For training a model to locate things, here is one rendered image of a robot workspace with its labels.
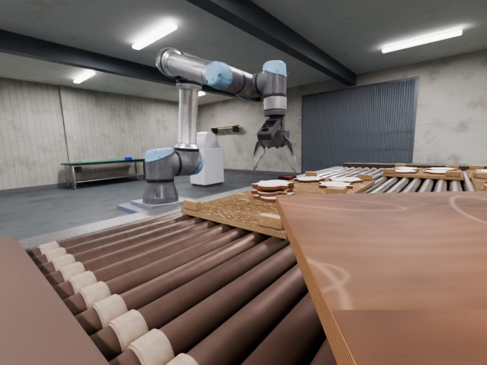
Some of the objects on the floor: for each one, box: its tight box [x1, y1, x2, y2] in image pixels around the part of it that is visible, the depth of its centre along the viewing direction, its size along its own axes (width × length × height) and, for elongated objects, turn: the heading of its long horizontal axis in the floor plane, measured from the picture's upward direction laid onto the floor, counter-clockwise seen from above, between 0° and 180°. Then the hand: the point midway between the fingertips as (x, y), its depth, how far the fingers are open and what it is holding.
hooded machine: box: [190, 132, 224, 188], centre depth 698 cm, size 77×66×152 cm
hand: (273, 171), depth 82 cm, fingers open, 14 cm apart
